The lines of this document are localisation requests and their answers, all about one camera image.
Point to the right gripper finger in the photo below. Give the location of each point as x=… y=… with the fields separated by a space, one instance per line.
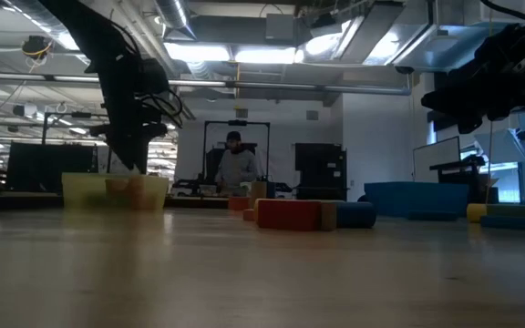
x=470 y=123
x=442 y=102

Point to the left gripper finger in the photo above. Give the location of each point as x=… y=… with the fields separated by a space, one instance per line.
x=141 y=155
x=123 y=152

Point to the tall tan block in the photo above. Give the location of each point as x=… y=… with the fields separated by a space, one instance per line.
x=258 y=193

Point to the small orange block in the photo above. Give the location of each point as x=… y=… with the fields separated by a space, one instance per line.
x=249 y=214

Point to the dark blue block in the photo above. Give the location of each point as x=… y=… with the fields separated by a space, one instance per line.
x=271 y=189

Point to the blue cylinder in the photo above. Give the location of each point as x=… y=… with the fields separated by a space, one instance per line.
x=356 y=215

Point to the large red block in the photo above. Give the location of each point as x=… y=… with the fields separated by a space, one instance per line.
x=287 y=214

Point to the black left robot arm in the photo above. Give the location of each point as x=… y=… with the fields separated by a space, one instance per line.
x=94 y=32

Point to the white tilted board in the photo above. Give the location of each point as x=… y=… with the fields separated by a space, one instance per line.
x=501 y=146

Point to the desk with black equipment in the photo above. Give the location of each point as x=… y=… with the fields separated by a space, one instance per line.
x=460 y=166

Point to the translucent yellow bin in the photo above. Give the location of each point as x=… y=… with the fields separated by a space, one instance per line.
x=80 y=193

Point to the background workbench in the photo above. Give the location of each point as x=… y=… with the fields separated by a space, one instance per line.
x=189 y=191

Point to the black panel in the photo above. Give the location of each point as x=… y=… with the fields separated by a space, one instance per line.
x=48 y=166

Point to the yellow cylinder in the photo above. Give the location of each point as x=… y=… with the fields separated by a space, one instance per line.
x=476 y=212

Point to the blue bin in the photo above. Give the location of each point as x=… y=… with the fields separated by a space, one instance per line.
x=415 y=198

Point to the person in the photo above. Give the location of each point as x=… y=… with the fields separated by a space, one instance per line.
x=237 y=168

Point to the black equipment cabinet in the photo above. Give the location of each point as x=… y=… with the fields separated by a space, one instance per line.
x=319 y=168

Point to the ceiling light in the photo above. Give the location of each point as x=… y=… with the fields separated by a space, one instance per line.
x=262 y=55

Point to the grey ceiling pipe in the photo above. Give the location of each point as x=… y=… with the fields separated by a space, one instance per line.
x=290 y=86

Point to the grey ventilation box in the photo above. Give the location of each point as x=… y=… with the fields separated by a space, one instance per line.
x=280 y=28

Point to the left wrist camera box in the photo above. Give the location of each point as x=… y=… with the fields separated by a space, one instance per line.
x=151 y=75

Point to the black ceiling camera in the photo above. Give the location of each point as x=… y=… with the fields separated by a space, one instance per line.
x=404 y=69

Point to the round silver ceiling duct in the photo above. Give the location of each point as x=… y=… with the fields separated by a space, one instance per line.
x=62 y=41
x=173 y=13

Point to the rectangular silver duct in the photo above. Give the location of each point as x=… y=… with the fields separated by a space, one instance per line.
x=367 y=27

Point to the grey wall vent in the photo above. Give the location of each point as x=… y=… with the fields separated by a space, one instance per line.
x=241 y=113
x=312 y=115

